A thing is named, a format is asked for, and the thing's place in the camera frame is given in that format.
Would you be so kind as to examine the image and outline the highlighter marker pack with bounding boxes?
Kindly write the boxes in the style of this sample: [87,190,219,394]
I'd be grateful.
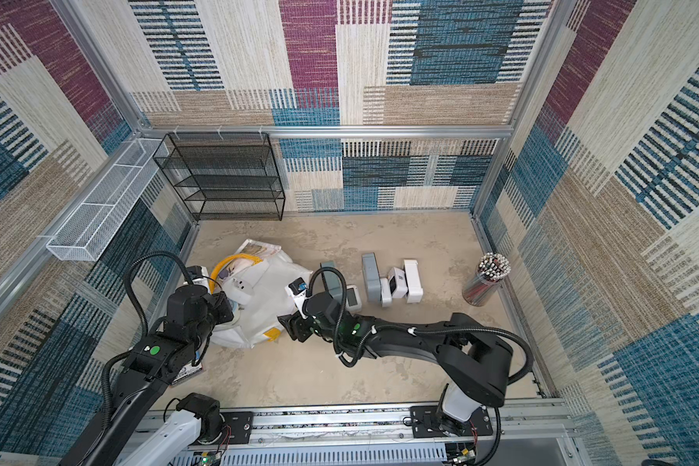
[172,363,204,386]

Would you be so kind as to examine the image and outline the white canvas bag yellow handles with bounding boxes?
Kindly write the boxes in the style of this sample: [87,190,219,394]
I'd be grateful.
[209,239,311,349]

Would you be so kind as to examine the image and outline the black wire mesh shelf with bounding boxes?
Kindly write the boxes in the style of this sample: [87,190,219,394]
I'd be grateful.
[153,132,287,221]

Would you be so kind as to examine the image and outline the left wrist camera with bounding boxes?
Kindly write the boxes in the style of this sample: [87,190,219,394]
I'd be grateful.
[188,265,210,287]

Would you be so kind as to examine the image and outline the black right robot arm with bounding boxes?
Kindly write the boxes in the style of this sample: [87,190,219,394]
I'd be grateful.
[278,267,535,465]

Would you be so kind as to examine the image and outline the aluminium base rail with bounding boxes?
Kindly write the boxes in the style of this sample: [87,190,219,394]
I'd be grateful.
[69,399,578,466]

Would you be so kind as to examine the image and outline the white digital timer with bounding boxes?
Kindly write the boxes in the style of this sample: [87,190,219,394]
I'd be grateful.
[346,285,362,314]

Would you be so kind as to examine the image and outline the cup of coloured pencils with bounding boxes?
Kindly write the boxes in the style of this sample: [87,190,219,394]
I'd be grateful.
[462,252,512,307]

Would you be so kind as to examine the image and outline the white wire mesh basket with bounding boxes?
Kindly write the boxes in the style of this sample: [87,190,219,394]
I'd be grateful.
[47,138,160,262]

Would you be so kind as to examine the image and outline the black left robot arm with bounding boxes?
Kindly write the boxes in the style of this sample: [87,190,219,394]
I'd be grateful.
[59,250,234,465]

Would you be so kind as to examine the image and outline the white oval alarm clock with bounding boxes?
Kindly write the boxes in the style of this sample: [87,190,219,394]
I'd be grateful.
[223,277,254,306]

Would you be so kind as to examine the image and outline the grey square device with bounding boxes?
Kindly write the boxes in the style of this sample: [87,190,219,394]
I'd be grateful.
[361,252,392,307]

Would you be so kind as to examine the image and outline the white rectangular alarm clock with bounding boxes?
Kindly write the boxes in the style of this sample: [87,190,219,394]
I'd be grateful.
[404,259,423,304]

